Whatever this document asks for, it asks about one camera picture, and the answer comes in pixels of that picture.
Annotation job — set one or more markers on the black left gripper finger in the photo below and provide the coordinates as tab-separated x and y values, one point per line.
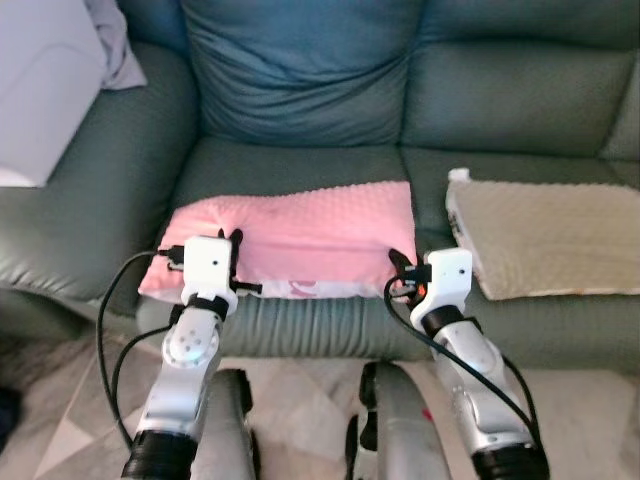
236	255

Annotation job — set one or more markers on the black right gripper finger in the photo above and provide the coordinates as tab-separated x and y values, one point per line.
400	260

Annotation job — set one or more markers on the pink dotted pillow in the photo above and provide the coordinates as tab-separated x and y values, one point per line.
300	235

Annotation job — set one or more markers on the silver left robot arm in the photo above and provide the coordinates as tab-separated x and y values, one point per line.
190	350

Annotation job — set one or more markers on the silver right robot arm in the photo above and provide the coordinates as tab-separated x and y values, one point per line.
475	365

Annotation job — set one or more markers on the beige dotted pillow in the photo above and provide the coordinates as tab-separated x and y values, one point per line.
550	235

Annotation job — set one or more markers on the green leather sofa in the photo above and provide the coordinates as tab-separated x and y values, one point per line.
500	100

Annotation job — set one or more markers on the silver right robot leg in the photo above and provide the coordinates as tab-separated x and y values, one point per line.
400	430

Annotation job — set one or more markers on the silver robot leg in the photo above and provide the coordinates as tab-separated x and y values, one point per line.
228	430
400	430

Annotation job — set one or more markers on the silver left robot leg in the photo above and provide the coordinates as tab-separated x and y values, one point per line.
228	430

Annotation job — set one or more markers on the white boxy object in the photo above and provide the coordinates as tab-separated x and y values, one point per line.
40	90

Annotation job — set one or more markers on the grey cloth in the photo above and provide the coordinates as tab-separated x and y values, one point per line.
118	50

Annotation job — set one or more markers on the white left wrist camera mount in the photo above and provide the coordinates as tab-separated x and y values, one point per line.
208	268

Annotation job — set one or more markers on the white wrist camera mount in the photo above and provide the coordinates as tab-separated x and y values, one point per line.
447	280
208	268

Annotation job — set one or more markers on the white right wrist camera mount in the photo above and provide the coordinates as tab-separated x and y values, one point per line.
447	280

